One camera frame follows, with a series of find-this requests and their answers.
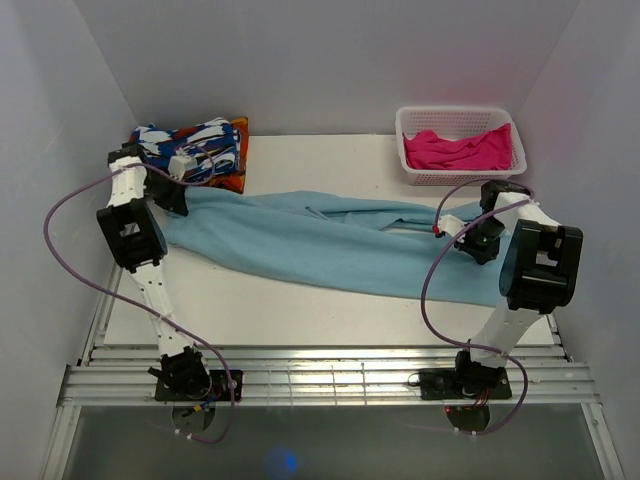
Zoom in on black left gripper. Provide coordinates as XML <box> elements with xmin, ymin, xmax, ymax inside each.
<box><xmin>141</xmin><ymin>171</ymin><xmax>187</xmax><ymax>216</ymax></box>

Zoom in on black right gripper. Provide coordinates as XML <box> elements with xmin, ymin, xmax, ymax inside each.
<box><xmin>455</xmin><ymin>215</ymin><xmax>506</xmax><ymax>265</ymax></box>

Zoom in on light blue trousers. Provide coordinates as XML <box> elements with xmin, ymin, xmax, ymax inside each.
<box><xmin>163</xmin><ymin>188</ymin><xmax>501</xmax><ymax>307</ymax></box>

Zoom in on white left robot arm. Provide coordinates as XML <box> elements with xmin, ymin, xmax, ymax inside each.
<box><xmin>96</xmin><ymin>144</ymin><xmax>212</xmax><ymax>400</ymax></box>

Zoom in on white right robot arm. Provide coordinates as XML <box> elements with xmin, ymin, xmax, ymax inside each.
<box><xmin>451</xmin><ymin>180</ymin><xmax>584</xmax><ymax>397</ymax></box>

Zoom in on blue white patterned folded trousers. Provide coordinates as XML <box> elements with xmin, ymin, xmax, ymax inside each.
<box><xmin>129</xmin><ymin>117</ymin><xmax>243</xmax><ymax>183</ymax></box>

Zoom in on orange folded trousers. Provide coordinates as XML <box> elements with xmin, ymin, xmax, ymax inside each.
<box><xmin>198</xmin><ymin>117</ymin><xmax>250</xmax><ymax>194</ymax></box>

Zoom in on pink trousers in basket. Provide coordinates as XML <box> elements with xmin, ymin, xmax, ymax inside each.
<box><xmin>403</xmin><ymin>123</ymin><xmax>512</xmax><ymax>171</ymax></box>

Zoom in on white plastic basket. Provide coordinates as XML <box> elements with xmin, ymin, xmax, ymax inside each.
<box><xmin>395</xmin><ymin>106</ymin><xmax>527</xmax><ymax>186</ymax></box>

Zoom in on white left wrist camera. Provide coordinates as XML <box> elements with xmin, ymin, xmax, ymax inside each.
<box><xmin>167</xmin><ymin>155</ymin><xmax>197</xmax><ymax>181</ymax></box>

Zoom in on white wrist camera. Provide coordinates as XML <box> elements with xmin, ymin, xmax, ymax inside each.
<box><xmin>432</xmin><ymin>214</ymin><xmax>467</xmax><ymax>242</ymax></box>
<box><xmin>167</xmin><ymin>155</ymin><xmax>197</xmax><ymax>181</ymax></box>

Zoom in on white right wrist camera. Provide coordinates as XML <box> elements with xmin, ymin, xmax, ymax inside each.
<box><xmin>432</xmin><ymin>214</ymin><xmax>467</xmax><ymax>242</ymax></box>

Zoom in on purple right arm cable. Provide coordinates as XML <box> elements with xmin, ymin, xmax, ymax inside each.
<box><xmin>404</xmin><ymin>178</ymin><xmax>542</xmax><ymax>435</ymax></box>

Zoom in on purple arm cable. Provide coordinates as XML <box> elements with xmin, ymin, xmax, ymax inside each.
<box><xmin>404</xmin><ymin>178</ymin><xmax>542</xmax><ymax>435</ymax></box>
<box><xmin>43</xmin><ymin>143</ymin><xmax>239</xmax><ymax>445</ymax></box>

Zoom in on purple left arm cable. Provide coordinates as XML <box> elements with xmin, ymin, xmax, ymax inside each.
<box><xmin>43</xmin><ymin>143</ymin><xmax>239</xmax><ymax>445</ymax></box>

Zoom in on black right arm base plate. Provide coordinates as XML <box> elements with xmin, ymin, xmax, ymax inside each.
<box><xmin>418</xmin><ymin>365</ymin><xmax>512</xmax><ymax>400</ymax></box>

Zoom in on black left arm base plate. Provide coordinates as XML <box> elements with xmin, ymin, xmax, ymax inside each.
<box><xmin>154</xmin><ymin>369</ymin><xmax>244</xmax><ymax>403</ymax></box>

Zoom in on aluminium table edge rail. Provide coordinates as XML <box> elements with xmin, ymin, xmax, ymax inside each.
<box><xmin>41</xmin><ymin>343</ymin><xmax>624</xmax><ymax>479</ymax></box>

